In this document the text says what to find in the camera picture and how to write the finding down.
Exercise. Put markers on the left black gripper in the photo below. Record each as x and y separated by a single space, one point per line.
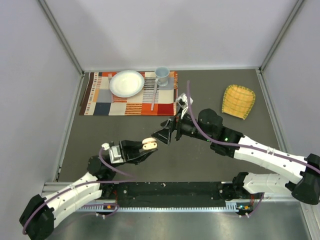
131 152

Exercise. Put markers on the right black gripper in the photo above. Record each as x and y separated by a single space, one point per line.
164 134

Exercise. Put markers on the pink earbud case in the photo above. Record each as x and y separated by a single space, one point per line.
149 144

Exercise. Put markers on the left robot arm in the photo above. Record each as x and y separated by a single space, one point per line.
43 214

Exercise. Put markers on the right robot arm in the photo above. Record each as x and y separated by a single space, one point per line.
291 174

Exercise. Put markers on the light blue cup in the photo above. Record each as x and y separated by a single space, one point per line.
162 76

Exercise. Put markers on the white plate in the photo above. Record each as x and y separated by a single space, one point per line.
127 83

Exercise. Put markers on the patchwork placemat cloth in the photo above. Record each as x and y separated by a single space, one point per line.
98 100

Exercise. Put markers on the yellow woven basket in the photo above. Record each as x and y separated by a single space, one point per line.
238 101

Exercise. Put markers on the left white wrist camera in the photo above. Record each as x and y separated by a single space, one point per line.
114 152

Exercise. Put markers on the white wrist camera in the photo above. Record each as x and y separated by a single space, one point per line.
114 152
183 106

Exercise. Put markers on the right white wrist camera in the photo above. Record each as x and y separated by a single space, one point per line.
183 106

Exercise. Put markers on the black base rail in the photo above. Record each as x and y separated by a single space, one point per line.
176 194

